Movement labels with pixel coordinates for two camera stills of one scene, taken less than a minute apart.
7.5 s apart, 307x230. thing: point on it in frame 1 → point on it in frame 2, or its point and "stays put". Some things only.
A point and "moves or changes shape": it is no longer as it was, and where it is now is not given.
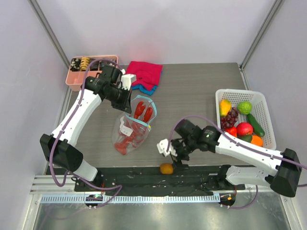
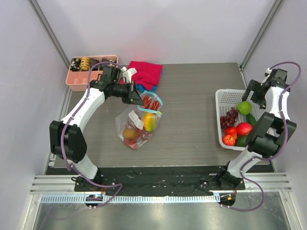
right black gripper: x=180 y=152 → x=253 y=90
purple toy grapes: x=230 y=119 stays put
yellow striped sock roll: x=84 y=63 stays put
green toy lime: x=244 y=108 stays put
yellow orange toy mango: x=225 y=107 → x=149 y=121
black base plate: x=183 y=180 stays put
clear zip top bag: x=131 y=129 moves or changes shape
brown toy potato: x=166 y=168 → x=129 y=133
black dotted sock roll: x=112 y=63 stays put
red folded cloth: x=148 y=74 stays put
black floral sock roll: x=75 y=64 stays put
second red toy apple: x=244 y=128 stays put
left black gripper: x=125 y=105 → x=133 y=96
